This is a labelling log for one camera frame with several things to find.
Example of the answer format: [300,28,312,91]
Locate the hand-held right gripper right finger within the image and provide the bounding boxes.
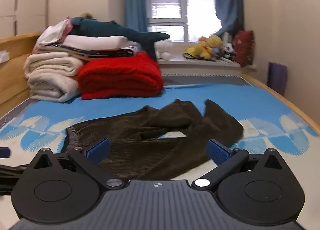
[191,139,288,191]

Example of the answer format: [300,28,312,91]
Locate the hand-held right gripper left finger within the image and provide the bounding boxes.
[27,138,126,190]

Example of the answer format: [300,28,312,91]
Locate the dark brown corduroy pants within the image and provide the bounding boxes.
[60,99,245,181]

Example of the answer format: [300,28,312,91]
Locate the blue white printed bed sheet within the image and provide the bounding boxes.
[0,83,320,197]

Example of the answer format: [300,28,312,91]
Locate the grey mattress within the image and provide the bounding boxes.
[161,74,253,89]

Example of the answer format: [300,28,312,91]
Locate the red folded blanket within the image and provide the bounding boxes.
[77,51,165,100]

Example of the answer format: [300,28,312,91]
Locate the cream folded blanket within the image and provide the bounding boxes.
[24,51,87,103]

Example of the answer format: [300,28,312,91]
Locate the window sill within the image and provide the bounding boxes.
[156,54,257,72]

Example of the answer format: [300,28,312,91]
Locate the white box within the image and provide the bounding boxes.
[0,50,11,64]

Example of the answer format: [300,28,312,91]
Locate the dark patterned folded blanket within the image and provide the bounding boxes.
[34,44,139,62]

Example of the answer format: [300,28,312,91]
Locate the black white plush toy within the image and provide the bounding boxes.
[222,42,237,60]

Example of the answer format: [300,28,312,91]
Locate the white folded duvet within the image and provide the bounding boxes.
[62,35,139,51]

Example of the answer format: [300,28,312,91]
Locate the yellow plush toy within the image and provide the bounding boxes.
[184,35,224,60]

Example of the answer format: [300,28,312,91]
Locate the teal shark plush toy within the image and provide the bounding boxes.
[70,17,171,61]

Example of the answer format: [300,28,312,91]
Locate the white folded cloth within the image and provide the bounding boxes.
[34,20,71,50]

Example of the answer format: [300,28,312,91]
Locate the pink cloth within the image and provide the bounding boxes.
[61,16,75,42]

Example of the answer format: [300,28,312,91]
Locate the white wardrobe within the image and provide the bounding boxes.
[0,0,51,38]

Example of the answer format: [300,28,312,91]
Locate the blue curtain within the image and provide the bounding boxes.
[212,0,244,40]
[124,0,149,34]

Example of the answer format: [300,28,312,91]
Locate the window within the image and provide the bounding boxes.
[144,0,223,44]

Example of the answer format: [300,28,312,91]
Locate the wooden bed frame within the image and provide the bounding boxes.
[0,31,320,133]

